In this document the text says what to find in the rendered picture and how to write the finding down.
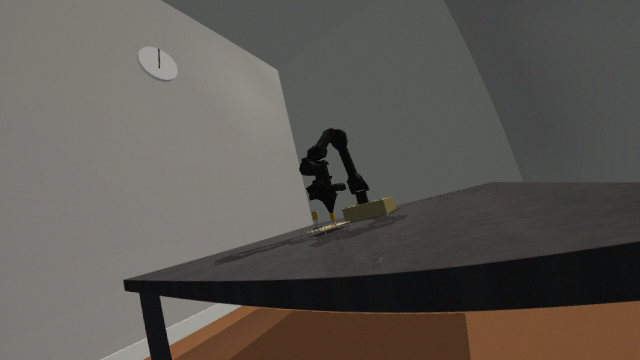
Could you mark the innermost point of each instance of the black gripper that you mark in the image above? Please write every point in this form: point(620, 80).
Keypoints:
point(327, 195)

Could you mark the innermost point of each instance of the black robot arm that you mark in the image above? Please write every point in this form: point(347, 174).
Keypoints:
point(310, 166)

